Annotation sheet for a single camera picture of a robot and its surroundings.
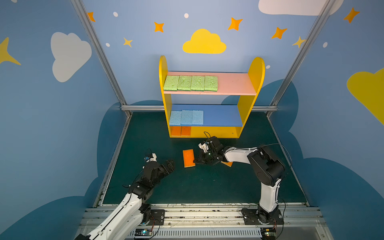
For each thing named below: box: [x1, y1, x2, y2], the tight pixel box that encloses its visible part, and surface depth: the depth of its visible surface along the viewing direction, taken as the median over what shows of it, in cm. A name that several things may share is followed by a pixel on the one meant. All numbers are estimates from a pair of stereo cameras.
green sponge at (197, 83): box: [190, 75, 205, 92], surface depth 78 cm
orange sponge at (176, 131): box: [170, 126, 182, 137], surface depth 108 cm
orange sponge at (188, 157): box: [183, 149, 196, 168], surface depth 95 cm
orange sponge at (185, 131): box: [181, 126, 191, 137], surface depth 110 cm
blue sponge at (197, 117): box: [192, 110, 204, 125], surface depth 101 cm
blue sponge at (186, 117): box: [180, 110, 193, 125], surface depth 100 cm
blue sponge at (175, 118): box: [170, 110, 182, 126], surface depth 100 cm
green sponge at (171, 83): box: [163, 75, 180, 91], surface depth 78 cm
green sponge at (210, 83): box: [204, 75, 218, 92], surface depth 78 cm
